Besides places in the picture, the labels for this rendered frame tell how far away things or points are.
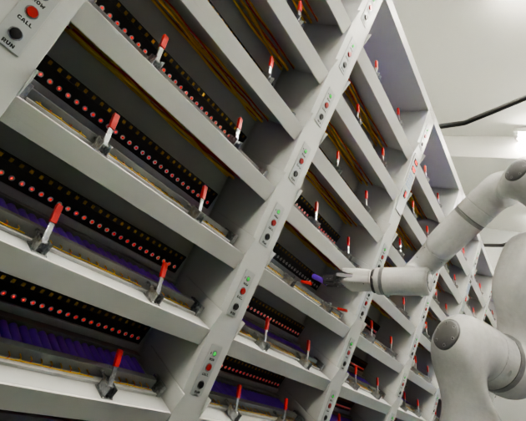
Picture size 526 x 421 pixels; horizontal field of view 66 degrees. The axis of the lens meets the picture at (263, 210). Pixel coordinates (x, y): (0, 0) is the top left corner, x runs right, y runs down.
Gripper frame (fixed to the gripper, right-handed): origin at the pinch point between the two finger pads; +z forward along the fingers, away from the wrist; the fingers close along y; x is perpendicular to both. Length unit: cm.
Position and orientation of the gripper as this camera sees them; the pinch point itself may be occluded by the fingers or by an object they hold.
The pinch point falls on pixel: (331, 281)
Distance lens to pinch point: 138.8
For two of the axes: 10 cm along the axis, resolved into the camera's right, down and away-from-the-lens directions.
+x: -2.0, 8.8, -4.4
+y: -5.4, -4.7, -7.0
